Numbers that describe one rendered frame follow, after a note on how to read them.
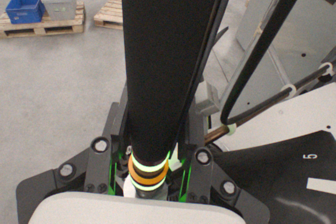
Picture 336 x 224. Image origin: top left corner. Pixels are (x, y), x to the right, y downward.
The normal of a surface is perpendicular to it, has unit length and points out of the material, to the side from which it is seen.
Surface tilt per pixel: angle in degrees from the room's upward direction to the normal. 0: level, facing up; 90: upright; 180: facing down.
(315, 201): 45
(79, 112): 0
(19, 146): 0
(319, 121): 50
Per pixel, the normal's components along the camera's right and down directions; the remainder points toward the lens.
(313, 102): -0.68, -0.50
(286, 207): -0.40, -0.87
